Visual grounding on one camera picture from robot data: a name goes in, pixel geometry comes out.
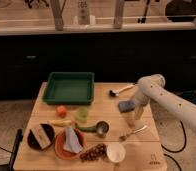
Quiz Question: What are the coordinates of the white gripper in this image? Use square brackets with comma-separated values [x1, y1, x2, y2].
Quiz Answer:
[128, 90, 149, 120]

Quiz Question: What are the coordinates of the blue sponge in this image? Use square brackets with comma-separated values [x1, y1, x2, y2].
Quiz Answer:
[118, 100, 130, 113]

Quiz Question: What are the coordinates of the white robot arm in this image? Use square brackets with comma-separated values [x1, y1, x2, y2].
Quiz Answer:
[132, 74, 196, 134]

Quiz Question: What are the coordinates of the green plastic tray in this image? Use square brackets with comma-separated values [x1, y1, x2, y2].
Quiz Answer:
[43, 72, 94, 105]

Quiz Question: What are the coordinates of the silver fork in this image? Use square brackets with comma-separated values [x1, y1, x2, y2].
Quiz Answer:
[119, 125, 147, 142]

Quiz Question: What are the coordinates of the green plastic cup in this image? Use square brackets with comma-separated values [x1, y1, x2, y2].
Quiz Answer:
[75, 107, 89, 123]

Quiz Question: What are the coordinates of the purple grape bunch toy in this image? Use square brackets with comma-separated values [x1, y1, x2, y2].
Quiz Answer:
[80, 143, 106, 162]

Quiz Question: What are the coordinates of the light blue cloth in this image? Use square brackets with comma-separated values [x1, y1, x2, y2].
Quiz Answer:
[63, 126, 83, 154]

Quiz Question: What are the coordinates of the orange fruit toy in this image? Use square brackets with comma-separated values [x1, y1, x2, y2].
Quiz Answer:
[56, 105, 67, 118]

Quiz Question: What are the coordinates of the yellow banana toy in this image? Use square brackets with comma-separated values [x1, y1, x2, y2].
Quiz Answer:
[48, 120, 72, 127]

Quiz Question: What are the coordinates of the orange plate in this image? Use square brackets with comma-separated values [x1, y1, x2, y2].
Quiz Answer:
[54, 129, 86, 160]

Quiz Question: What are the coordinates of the dark brown bowl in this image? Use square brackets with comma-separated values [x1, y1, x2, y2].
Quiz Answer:
[26, 123, 56, 152]

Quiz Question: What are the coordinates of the black pole left of table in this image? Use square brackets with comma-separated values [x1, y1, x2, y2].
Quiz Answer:
[8, 129, 23, 171]

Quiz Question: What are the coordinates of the green handled metal measuring cup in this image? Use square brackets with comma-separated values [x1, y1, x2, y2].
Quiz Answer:
[75, 121, 109, 137]

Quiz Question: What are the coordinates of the black cable on floor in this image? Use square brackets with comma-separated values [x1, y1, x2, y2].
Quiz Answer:
[161, 120, 189, 171]

